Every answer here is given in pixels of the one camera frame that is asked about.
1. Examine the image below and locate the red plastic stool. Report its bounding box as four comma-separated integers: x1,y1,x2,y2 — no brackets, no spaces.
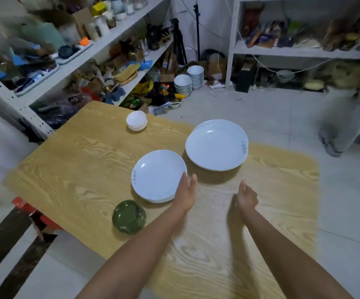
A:
11,196,66,241

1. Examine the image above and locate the black light stand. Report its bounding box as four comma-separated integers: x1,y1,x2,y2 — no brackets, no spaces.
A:
193,1,202,61

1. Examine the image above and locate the stack of small white bowls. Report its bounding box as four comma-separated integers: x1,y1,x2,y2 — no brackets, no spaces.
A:
126,110,148,132

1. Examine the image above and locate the brown cardboard box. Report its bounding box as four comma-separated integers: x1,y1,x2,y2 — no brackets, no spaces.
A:
72,7,94,39

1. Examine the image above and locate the white cable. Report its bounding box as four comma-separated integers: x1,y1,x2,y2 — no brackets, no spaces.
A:
224,0,339,75

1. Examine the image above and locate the person's right hand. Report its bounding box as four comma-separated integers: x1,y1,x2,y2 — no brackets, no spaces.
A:
236,180,259,215

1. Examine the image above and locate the white bowl on shelf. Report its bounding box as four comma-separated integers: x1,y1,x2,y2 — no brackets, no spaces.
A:
276,70,295,84

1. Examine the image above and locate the coil of black cable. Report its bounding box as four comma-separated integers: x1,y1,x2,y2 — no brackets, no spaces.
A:
200,49,228,65

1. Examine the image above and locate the stack of large white plates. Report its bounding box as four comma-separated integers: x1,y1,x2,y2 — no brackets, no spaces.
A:
185,119,249,172

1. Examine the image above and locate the dark purple plastic bag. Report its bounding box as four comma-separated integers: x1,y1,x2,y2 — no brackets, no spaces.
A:
32,93,94,130

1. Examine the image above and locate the white metal shelf rack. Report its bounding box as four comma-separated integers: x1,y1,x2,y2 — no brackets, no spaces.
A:
0,0,176,143

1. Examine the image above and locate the white plastic jar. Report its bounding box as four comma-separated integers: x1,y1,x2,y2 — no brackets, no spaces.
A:
95,15,110,37

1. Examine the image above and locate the black box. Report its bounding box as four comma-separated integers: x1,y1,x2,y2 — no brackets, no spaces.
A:
235,69,256,93

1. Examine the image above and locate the tall stack of white bowls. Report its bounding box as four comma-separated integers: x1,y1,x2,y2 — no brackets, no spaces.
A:
186,65,205,91

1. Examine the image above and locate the person's right forearm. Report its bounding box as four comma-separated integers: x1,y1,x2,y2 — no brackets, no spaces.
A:
238,207,355,299

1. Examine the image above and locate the person's left hand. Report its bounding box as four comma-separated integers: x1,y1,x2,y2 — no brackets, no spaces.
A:
174,172,198,215

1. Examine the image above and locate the white wooden shelf unit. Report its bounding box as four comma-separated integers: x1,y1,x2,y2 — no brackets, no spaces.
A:
225,0,360,89

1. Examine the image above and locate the white tray with dark items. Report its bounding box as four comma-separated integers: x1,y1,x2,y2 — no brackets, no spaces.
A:
13,60,60,97

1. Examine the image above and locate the black camera tripod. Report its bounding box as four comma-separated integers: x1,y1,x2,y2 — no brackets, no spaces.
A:
168,18,188,66

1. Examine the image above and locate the person's left forearm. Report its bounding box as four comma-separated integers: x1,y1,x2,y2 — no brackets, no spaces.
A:
75,206,188,299

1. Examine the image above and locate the blue cloth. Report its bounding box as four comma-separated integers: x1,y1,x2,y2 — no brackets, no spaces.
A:
104,87,126,105

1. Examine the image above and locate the white tray with black bowl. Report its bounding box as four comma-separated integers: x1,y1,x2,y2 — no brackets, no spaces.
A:
55,40,94,65

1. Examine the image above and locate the yellow plastic bag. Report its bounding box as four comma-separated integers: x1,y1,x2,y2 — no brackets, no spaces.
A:
138,80,154,94

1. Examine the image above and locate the yellow folded cloth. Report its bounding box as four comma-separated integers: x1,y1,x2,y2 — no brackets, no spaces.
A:
114,63,141,83

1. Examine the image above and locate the stack of small white plates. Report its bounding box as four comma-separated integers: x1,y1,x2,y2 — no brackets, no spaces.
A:
131,149,188,203

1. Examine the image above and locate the short stack of white bowls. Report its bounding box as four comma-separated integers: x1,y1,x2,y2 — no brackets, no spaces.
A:
174,74,193,97

